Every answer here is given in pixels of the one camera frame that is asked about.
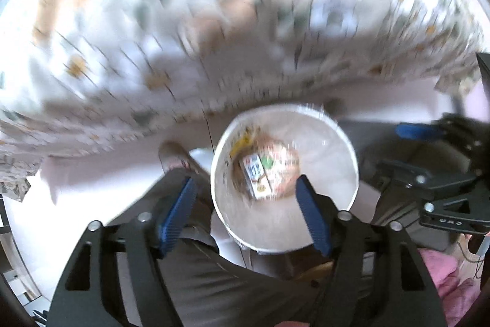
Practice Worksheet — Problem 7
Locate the yellow wrapper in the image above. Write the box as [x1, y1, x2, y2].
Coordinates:
[229, 127, 258, 161]

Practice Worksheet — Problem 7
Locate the crumpled pink snack wrapper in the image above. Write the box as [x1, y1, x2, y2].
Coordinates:
[258, 141, 301, 197]

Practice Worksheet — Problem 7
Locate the pink cloth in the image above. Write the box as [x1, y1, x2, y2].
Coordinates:
[416, 248, 484, 327]

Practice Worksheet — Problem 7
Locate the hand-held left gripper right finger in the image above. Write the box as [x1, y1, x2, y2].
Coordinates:
[295, 174, 448, 327]

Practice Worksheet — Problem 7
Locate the small drink carton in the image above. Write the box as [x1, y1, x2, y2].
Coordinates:
[240, 153, 275, 201]

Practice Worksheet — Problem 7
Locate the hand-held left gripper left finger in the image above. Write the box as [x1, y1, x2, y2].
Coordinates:
[48, 176, 200, 327]

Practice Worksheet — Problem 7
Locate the white plastic trash bin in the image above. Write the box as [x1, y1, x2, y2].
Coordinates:
[210, 103, 360, 255]

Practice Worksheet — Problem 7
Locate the floral bed sheet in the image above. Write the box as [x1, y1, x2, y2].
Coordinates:
[0, 0, 490, 197]

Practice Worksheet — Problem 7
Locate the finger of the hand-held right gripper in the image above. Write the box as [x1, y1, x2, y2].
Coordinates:
[396, 113, 490, 176]
[376, 159, 490, 236]

